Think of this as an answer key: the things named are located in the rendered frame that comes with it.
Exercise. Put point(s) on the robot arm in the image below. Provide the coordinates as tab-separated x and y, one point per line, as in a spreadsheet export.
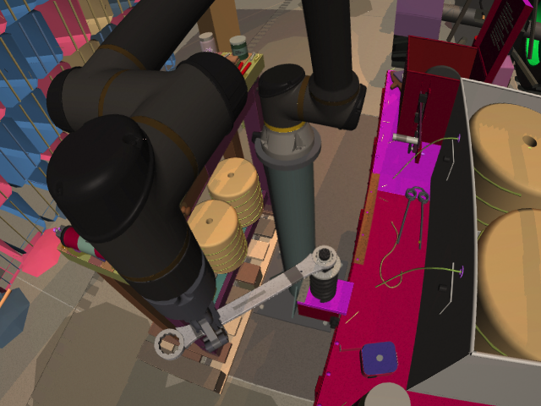
127	182

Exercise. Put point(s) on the green jar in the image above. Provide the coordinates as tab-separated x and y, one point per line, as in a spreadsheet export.
239	47

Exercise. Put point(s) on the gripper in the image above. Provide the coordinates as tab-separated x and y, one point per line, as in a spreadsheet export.
186	296

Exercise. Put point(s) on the purple square knob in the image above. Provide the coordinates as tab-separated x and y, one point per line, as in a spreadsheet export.
379	358

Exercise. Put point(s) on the black preload spring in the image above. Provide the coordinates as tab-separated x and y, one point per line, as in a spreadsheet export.
324	285

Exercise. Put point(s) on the grey baler needle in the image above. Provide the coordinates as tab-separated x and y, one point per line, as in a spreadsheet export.
406	211
421	220

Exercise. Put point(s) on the dark red grille panel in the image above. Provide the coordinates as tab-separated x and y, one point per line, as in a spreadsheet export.
501	34

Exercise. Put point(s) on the black preload nut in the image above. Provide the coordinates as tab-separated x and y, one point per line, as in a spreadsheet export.
326	255

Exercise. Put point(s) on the crimson and magenta baler body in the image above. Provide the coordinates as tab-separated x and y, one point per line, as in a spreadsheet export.
380	270

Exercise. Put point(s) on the green lamp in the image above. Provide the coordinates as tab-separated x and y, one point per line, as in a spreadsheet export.
533	51

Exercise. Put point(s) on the tan twine spool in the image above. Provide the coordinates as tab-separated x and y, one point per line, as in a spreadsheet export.
215	237
234	186

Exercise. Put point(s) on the blue and pink bale stack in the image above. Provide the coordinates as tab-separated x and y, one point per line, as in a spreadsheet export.
29	84

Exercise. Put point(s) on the magenta spring bracket block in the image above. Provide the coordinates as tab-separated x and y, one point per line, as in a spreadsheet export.
334	302

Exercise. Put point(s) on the white twine box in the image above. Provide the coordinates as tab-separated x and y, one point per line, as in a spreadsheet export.
467	177

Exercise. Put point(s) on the pink jar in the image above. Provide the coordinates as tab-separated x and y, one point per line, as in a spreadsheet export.
207	43

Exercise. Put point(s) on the large tan twine ball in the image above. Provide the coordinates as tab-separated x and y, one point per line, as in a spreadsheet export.
507	144
511	287

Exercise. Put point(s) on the red and teal cylinder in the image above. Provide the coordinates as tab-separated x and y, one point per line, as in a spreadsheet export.
74	242

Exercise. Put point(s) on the purple and brown shelf unit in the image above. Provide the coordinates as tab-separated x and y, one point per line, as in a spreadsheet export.
249	270

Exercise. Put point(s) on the blue box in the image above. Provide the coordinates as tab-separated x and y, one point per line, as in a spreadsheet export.
12	317

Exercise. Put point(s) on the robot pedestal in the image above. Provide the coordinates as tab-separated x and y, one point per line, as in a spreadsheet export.
291	211

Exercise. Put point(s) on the olive tray with red tools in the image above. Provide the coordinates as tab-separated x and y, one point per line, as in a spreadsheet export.
249	65

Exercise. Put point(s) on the grey round drum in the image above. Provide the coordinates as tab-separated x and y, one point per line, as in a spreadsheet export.
386	395

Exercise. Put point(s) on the purple box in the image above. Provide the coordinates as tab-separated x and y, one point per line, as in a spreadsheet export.
418	21

